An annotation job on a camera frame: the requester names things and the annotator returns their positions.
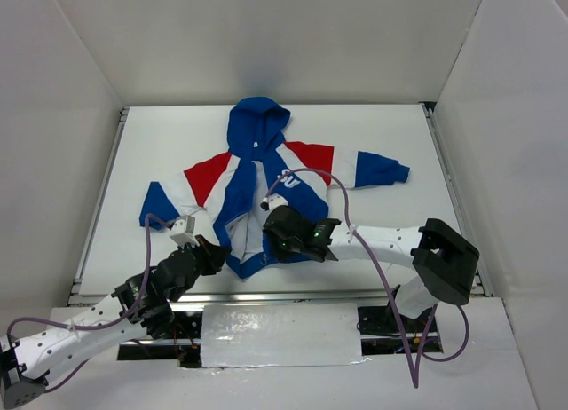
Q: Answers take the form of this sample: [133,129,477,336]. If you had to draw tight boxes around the blue red white hooded jacket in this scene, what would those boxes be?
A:
[138,97,410,279]

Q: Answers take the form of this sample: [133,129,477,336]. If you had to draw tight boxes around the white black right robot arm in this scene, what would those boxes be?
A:
[263,206,479,331]

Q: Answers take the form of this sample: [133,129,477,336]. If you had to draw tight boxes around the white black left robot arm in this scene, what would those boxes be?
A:
[1,235,230,409]

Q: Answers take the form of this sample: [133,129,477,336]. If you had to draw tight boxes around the white foil-edged panel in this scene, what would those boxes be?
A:
[201,304,364,368]

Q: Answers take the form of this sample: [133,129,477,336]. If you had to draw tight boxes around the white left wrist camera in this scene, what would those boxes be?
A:
[169,215,199,248]

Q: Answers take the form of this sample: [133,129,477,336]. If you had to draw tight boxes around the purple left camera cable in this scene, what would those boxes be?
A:
[7,212,178,393]

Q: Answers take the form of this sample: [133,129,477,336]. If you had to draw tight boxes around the aluminium table frame rail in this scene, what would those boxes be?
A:
[66,102,493,309]

